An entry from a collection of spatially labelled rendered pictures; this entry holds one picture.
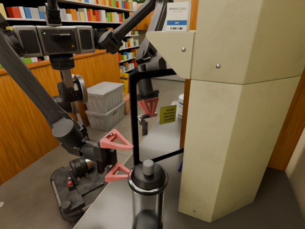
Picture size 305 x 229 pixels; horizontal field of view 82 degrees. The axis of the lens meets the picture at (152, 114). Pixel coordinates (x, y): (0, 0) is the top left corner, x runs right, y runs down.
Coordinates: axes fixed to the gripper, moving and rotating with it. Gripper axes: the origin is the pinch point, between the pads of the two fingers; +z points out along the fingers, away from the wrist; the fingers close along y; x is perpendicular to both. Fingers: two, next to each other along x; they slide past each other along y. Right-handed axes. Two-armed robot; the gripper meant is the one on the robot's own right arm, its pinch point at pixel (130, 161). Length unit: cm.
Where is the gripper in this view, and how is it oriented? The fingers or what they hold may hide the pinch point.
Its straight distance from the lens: 49.5
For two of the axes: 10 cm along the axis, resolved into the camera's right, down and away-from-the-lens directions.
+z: 9.3, 1.8, -3.3
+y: 0.2, -9.0, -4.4
